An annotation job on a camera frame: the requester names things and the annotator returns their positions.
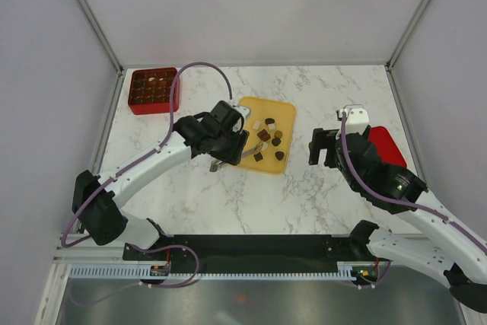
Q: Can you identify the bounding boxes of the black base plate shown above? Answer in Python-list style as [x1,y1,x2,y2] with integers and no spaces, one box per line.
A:
[122,234,393,274]

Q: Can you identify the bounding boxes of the metal serving tongs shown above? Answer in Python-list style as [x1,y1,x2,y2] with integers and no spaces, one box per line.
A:
[209,141,264,173]

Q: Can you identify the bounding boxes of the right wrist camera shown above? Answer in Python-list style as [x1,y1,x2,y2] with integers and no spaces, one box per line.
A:
[336,104,369,135]

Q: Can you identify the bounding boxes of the red box lid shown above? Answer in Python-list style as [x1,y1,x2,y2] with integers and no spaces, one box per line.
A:
[368,126,407,167]

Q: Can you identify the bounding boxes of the grey slotted cable duct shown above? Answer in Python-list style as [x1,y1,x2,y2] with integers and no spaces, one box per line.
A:
[68,263,356,282]

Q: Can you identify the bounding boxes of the left aluminium frame post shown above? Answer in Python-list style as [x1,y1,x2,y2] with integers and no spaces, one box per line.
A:
[75,0,124,75]

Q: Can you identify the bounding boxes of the milk oval chocolate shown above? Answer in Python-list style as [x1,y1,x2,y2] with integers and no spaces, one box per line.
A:
[261,134,271,142]

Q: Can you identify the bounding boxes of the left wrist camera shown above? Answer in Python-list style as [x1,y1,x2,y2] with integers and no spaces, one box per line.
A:
[237,105,251,120]

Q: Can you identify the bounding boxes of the dark teardrop chocolate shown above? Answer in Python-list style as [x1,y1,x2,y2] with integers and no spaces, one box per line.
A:
[275,151,285,161]

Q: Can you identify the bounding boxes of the right aluminium frame post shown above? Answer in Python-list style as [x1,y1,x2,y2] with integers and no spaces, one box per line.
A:
[385,0,433,72]

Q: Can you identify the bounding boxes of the aluminium frame post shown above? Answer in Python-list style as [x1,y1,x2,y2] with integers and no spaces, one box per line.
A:
[385,0,433,72]
[75,0,124,75]

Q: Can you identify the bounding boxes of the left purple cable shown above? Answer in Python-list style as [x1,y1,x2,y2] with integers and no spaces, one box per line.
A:
[61,61,234,309]

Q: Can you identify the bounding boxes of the red compartment box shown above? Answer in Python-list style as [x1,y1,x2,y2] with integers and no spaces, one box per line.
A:
[128,68,180,116]

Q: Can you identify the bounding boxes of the yellow plastic tray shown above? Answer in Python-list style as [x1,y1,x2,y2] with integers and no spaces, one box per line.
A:
[238,97,296,175]

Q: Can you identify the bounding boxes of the dark square chocolate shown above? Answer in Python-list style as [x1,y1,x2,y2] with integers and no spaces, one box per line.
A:
[253,153,263,161]

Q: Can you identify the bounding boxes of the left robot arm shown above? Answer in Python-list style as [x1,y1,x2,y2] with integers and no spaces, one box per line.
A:
[72,100,251,260]

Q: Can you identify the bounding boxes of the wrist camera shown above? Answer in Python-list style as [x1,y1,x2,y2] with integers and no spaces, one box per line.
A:
[237,105,251,120]
[336,104,369,135]

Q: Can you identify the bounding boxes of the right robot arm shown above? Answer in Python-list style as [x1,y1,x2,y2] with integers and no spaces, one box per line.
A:
[308,126,486,314]

